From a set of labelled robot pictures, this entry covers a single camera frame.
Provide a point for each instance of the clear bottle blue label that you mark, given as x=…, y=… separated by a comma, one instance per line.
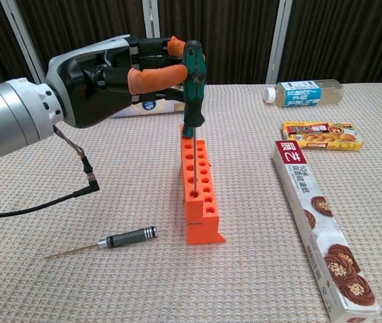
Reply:
x=298, y=94

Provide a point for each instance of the short green black screwdriver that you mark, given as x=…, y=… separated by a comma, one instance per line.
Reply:
x=192, y=101

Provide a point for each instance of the grey metal precision screwdriver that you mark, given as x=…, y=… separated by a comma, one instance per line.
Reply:
x=134, y=235

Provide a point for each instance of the long baking paper box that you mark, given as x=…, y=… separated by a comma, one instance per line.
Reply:
x=302, y=188

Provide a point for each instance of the beige woven tablecloth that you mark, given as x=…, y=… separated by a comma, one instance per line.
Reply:
x=261, y=202

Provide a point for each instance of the orange screwdriver rack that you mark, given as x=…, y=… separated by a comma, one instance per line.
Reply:
x=197, y=228

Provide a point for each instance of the yellow curry box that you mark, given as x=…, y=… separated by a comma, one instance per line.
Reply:
x=322, y=134

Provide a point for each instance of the white partition frame post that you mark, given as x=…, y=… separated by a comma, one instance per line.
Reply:
x=278, y=40
x=152, y=20
x=23, y=37

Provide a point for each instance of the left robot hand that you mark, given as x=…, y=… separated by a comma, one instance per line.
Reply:
x=86, y=87

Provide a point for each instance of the blue white tissue pack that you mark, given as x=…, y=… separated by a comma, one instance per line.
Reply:
x=157, y=107

